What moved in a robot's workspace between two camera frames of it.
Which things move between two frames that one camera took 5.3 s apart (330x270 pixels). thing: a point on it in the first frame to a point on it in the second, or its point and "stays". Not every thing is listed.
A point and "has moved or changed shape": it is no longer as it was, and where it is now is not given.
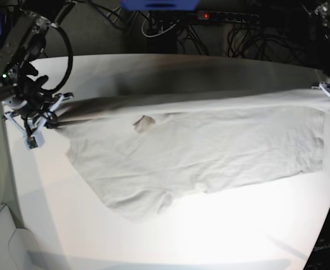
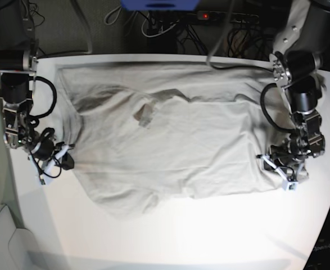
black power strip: x=227 y=17 stays
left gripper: x=34 y=124 to x=46 y=153
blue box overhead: x=159 y=5 stays
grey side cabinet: x=8 y=247 stays
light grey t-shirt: x=139 y=153 has moved or changed shape
